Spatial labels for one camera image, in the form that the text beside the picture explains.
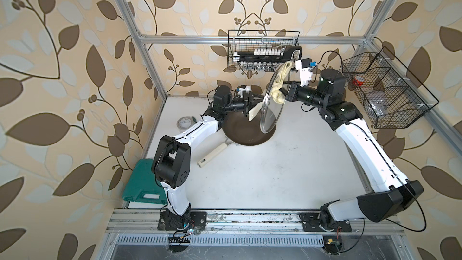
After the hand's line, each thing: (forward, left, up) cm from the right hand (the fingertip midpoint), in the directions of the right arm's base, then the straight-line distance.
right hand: (276, 84), depth 67 cm
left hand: (-2, +4, -6) cm, 8 cm away
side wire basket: (-1, -48, -8) cm, 49 cm away
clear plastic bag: (-2, -44, -10) cm, 45 cm away
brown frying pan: (+7, +15, -40) cm, 43 cm away
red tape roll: (+15, -44, -12) cm, 48 cm away
